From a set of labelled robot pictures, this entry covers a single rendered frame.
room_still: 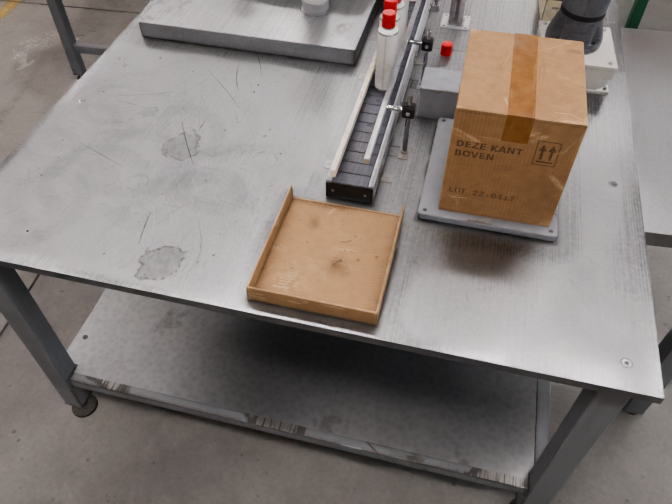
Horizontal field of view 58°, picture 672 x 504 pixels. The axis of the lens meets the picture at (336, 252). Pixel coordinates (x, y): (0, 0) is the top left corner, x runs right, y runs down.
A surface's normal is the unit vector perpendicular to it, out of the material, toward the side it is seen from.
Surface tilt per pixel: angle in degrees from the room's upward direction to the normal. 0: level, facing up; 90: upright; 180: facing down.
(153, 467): 0
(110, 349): 1
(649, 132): 0
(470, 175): 90
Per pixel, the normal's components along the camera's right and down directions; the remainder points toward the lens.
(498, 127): -0.23, 0.73
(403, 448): 0.00, -0.65
